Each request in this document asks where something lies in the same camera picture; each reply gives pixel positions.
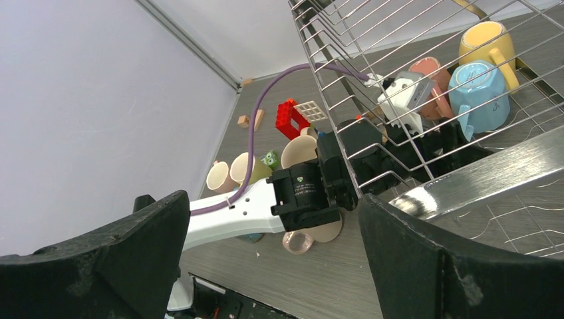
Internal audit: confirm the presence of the white window grid piece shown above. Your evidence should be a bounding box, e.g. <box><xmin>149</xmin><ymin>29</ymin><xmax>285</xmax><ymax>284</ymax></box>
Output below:
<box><xmin>294</xmin><ymin>100</ymin><xmax>328</xmax><ymax>123</ymax></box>

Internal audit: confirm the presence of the pink cup rack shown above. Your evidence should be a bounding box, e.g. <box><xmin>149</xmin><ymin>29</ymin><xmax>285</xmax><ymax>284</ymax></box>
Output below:
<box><xmin>282</xmin><ymin>213</ymin><xmax>343</xmax><ymax>255</ymax></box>

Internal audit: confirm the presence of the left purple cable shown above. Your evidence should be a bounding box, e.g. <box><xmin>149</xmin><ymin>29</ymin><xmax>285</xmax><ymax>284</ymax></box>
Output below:
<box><xmin>189</xmin><ymin>62</ymin><xmax>371</xmax><ymax>217</ymax></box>

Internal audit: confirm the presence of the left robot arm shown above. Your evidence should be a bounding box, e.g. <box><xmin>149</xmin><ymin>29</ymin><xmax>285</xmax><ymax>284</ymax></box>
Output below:
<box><xmin>141</xmin><ymin>120</ymin><xmax>489</xmax><ymax>258</ymax></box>

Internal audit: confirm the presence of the pink faceted mug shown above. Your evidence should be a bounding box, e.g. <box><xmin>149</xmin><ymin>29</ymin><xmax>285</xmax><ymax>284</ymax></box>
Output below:
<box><xmin>206</xmin><ymin>161</ymin><xmax>238</xmax><ymax>194</ymax></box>

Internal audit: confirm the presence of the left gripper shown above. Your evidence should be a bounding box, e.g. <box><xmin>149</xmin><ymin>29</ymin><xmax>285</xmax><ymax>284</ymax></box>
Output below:
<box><xmin>378</xmin><ymin>120</ymin><xmax>493</xmax><ymax>183</ymax></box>

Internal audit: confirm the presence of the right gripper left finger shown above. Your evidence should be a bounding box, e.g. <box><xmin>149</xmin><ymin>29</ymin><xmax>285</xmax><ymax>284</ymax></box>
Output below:
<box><xmin>1</xmin><ymin>190</ymin><xmax>190</xmax><ymax>318</ymax></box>

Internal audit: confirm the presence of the steel dish rack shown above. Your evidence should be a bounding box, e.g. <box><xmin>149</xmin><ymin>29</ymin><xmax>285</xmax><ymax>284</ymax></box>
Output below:
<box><xmin>289</xmin><ymin>1</ymin><xmax>563</xmax><ymax>260</ymax></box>

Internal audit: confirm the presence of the small salmon cup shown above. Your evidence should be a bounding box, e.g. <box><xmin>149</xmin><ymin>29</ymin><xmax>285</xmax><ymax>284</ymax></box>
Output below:
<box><xmin>408</xmin><ymin>56</ymin><xmax>454</xmax><ymax>120</ymax></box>

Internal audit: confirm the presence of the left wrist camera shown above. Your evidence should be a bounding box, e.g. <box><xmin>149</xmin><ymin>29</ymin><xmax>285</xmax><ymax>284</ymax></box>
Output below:
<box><xmin>377</xmin><ymin>71</ymin><xmax>434</xmax><ymax>135</ymax></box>

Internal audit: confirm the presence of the pale yellow mug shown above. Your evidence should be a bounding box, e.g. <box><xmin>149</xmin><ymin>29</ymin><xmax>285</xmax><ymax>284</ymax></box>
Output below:
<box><xmin>229</xmin><ymin>152</ymin><xmax>273</xmax><ymax>185</ymax></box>

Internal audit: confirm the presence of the light blue cup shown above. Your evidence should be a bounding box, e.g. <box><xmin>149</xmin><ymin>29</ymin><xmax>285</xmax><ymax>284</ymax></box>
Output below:
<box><xmin>448</xmin><ymin>60</ymin><xmax>511</xmax><ymax>141</ymax></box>

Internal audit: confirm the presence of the cream floral mug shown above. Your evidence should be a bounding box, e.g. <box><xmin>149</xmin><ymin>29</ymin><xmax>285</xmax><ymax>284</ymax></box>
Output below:
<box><xmin>280</xmin><ymin>127</ymin><xmax>318</xmax><ymax>169</ymax></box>

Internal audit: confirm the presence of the red duplo block tower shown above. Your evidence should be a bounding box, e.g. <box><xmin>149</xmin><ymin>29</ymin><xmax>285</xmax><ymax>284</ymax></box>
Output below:
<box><xmin>275</xmin><ymin>99</ymin><xmax>311</xmax><ymax>140</ymax></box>

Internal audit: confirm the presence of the small yellow cup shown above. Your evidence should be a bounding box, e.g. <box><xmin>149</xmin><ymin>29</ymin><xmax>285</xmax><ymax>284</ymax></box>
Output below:
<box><xmin>458</xmin><ymin>21</ymin><xmax>519</xmax><ymax>93</ymax></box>

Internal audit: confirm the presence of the tan wooden block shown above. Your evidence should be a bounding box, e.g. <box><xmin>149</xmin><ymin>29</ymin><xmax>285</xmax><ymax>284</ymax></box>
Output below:
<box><xmin>253</xmin><ymin>109</ymin><xmax>265</xmax><ymax>132</ymax></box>

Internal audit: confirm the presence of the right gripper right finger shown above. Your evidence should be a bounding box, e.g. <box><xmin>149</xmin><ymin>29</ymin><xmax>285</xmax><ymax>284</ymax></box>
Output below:
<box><xmin>357</xmin><ymin>195</ymin><xmax>563</xmax><ymax>318</ymax></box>

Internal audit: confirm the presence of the small tan wooden cube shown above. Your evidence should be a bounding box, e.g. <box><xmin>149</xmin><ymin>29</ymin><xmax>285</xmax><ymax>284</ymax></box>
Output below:
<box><xmin>237</xmin><ymin>115</ymin><xmax>250</xmax><ymax>128</ymax></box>

